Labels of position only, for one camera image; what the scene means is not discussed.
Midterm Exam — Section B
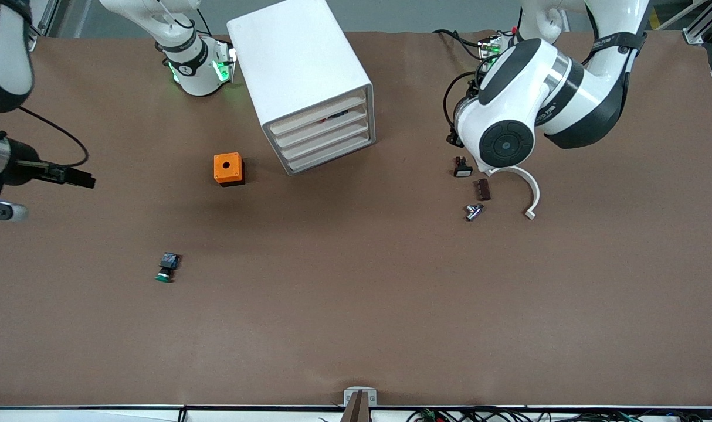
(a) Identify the green push button switch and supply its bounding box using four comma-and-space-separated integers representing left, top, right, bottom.
155, 252, 181, 284

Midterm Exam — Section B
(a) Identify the brown table mat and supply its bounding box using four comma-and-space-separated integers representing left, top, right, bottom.
0, 29, 712, 408

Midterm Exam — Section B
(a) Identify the white curved plastic piece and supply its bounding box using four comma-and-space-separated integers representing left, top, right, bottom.
486, 166, 540, 220

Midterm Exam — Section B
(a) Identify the orange button enclosure box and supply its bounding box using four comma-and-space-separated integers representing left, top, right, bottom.
213, 152, 246, 187

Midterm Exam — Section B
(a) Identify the grey metal bracket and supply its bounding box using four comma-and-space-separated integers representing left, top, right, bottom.
344, 387, 377, 407

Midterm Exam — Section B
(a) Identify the brown post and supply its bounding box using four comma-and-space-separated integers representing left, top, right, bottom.
340, 391, 371, 422

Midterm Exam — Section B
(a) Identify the black arm base cable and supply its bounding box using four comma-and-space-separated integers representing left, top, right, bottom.
432, 28, 487, 60

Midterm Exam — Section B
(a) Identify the aluminium frame profile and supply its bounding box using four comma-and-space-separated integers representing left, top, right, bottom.
682, 0, 712, 45

